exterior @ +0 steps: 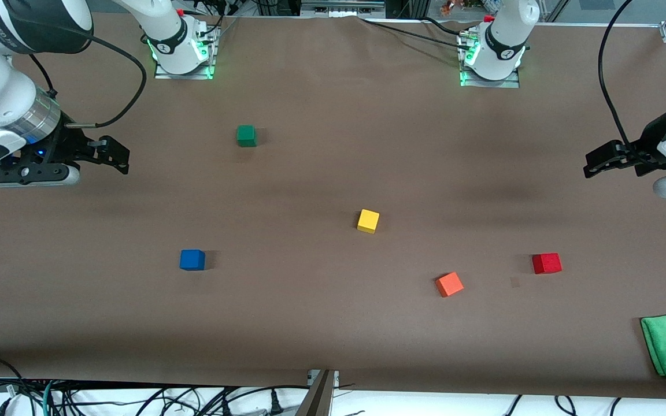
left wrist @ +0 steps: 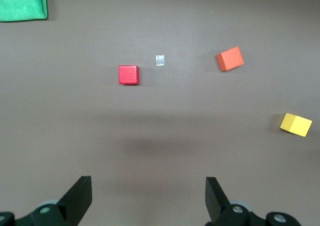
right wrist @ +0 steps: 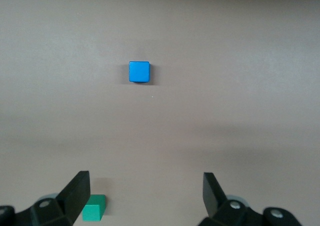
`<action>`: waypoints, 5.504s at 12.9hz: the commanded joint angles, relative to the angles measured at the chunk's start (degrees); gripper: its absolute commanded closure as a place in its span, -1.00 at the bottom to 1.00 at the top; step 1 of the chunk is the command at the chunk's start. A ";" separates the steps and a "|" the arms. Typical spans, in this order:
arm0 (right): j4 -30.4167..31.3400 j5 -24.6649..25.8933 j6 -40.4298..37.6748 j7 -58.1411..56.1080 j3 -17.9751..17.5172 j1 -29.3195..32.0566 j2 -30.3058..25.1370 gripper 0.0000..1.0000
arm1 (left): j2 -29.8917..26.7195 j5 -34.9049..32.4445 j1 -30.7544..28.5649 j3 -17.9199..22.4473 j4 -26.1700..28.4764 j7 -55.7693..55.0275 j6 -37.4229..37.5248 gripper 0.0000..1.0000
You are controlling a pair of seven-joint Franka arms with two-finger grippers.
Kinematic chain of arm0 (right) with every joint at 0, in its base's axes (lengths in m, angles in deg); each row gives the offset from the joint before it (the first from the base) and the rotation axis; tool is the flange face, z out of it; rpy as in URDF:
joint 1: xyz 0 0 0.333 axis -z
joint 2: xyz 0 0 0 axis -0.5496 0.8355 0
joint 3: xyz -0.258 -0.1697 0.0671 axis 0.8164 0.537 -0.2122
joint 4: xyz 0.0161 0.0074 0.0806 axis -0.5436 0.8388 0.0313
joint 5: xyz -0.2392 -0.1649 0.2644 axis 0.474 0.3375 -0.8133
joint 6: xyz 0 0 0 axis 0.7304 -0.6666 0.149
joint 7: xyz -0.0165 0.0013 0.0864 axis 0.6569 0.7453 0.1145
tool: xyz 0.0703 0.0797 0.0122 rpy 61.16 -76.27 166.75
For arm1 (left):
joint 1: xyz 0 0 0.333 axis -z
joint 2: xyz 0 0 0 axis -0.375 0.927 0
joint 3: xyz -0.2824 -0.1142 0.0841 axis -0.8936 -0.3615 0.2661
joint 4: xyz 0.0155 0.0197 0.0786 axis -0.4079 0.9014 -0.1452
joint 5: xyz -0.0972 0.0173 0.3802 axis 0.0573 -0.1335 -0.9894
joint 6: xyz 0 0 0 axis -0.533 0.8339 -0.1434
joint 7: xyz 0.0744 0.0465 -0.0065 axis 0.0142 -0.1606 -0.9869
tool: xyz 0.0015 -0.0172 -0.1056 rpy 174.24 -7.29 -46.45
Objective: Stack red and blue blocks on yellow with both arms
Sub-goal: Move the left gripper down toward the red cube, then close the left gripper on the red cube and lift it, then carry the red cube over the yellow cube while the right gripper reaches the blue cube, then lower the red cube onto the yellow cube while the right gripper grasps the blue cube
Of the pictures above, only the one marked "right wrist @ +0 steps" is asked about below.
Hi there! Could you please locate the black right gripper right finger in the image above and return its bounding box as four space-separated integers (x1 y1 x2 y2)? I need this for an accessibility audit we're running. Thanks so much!
197 171 303 226

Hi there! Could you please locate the green wooden block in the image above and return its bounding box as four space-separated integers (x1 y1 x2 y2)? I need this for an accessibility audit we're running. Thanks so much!
82 194 107 222

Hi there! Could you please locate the blue wooden block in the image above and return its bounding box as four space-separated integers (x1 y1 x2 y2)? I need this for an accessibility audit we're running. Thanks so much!
128 60 152 84

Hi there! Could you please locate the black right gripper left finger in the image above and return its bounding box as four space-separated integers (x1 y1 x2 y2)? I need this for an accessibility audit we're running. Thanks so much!
0 170 91 226

